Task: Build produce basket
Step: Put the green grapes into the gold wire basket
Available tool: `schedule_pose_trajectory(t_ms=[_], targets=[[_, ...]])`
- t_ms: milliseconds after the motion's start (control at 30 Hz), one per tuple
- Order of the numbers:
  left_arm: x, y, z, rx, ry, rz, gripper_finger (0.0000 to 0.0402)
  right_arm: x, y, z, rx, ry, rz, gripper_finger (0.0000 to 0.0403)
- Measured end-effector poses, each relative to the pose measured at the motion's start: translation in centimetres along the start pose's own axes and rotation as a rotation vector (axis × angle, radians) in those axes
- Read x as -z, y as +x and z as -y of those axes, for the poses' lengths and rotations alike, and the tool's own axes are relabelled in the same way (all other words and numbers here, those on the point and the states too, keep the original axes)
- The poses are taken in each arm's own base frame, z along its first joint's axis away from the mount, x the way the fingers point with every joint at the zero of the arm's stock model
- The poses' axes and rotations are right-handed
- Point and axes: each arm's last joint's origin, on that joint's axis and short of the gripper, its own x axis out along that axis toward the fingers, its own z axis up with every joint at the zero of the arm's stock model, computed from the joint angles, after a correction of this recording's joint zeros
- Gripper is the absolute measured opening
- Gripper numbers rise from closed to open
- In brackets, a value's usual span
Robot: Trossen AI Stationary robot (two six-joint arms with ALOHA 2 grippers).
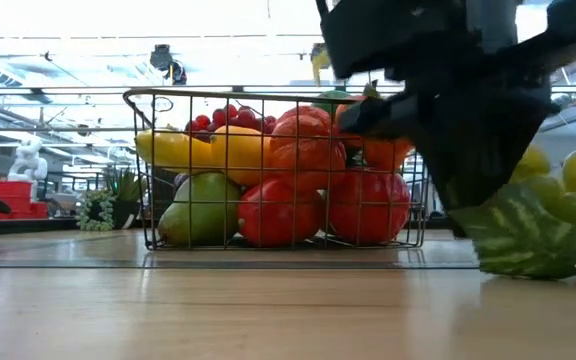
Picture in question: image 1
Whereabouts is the bright red apple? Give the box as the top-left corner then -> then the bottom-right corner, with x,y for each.
326,168 -> 412,246

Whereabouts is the succulent plant black pot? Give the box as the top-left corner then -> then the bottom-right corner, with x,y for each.
74,166 -> 148,233

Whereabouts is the black hanging ring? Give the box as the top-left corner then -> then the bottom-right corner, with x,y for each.
150,95 -> 175,114

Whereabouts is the yellow mango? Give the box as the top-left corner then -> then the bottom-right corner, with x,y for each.
209,124 -> 274,188

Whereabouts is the red crate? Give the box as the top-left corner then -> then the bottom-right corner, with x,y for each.
0,180 -> 50,221

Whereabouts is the wire mesh basket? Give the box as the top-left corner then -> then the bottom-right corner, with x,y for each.
122,88 -> 432,252

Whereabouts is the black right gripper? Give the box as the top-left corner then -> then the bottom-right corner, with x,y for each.
316,0 -> 560,239

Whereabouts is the bright green pear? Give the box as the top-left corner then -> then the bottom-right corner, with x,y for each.
157,172 -> 243,248

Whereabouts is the red-orange lobed fruit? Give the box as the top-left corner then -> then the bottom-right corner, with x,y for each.
266,104 -> 348,194

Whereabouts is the black ceiling cable reel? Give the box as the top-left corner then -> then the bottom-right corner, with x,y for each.
148,43 -> 175,72

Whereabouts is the large green lime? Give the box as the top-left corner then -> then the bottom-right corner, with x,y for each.
312,89 -> 355,115

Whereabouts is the green grape bunch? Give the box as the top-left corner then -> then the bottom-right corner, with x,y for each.
447,144 -> 576,281

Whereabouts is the yellow cable tag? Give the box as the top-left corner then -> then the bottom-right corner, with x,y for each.
310,43 -> 331,87

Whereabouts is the white humanoid figure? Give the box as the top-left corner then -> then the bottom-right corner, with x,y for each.
6,135 -> 49,202

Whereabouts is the orange tangerine cluster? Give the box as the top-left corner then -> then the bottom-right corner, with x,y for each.
334,82 -> 415,172

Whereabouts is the yellow banana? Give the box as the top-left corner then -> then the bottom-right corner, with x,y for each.
134,128 -> 215,175

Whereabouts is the small black ceiling device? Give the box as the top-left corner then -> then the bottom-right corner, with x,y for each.
166,59 -> 188,86

